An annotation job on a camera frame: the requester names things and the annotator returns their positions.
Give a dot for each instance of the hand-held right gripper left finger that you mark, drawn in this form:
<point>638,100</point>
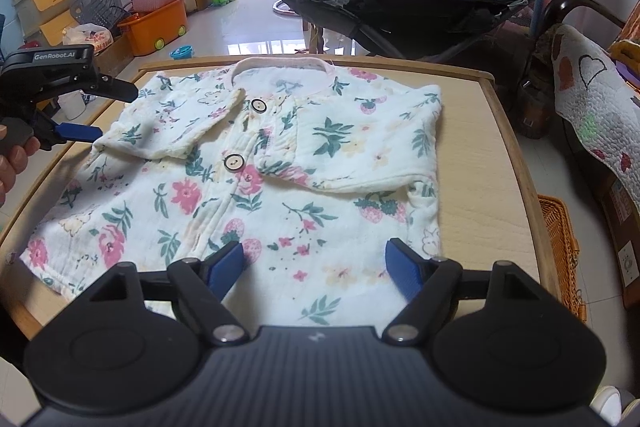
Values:
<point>227,264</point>

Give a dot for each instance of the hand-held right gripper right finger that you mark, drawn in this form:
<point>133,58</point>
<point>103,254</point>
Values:
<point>404,269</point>

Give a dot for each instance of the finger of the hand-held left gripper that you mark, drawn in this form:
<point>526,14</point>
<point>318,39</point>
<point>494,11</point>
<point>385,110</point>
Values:
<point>80,133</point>
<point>110,91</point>

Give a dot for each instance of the white floral baby shirt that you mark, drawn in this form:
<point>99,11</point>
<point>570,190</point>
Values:
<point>300,187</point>

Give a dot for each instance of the orange wicker basket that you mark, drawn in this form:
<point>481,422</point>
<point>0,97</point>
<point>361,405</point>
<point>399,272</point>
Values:
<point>562,257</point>

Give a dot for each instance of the person's left hand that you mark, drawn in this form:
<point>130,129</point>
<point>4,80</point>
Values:
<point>10,167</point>

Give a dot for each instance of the white plastic jug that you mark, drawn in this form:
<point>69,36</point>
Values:
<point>74,106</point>

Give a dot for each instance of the plastic bag orange print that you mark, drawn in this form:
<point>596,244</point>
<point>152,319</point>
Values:
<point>87,38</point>

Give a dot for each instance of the grey plastic basket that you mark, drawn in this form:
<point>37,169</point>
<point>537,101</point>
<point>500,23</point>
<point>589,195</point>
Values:
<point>97,14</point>

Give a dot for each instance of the orange wheeled storage bin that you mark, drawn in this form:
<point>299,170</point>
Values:
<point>157,29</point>

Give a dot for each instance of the blue toy bucket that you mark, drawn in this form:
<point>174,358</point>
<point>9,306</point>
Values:
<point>182,53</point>

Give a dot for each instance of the wooden low table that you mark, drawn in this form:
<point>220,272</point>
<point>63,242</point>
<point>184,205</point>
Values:
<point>480,167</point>

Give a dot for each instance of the silver hula hoop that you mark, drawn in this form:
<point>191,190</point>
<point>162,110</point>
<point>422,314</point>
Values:
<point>282,9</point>

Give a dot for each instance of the wooden armchair floral cover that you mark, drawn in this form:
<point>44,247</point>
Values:
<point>535,97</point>

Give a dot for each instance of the brown box white label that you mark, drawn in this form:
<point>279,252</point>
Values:
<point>625,247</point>

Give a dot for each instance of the white patchwork quilt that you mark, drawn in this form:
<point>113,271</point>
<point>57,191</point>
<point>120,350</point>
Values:
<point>590,107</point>

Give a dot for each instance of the white slipper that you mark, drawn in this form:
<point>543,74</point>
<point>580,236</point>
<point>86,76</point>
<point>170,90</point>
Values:
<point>612,404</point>

